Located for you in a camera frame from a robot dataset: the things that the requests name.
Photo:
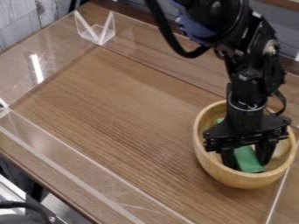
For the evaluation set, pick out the green rectangular block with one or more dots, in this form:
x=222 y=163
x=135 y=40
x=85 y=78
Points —
x=247 y=159

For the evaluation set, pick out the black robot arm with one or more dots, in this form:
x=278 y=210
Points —
x=227 y=26

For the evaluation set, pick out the clear acrylic corner bracket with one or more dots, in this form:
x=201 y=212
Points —
x=99 y=34

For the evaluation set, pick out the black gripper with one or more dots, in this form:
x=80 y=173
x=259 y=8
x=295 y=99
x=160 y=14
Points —
x=247 y=125

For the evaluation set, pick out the brown wooden bowl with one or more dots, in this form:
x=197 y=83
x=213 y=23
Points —
x=211 y=163

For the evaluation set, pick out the clear acrylic tray wall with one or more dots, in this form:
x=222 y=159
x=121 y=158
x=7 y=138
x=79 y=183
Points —
x=92 y=189

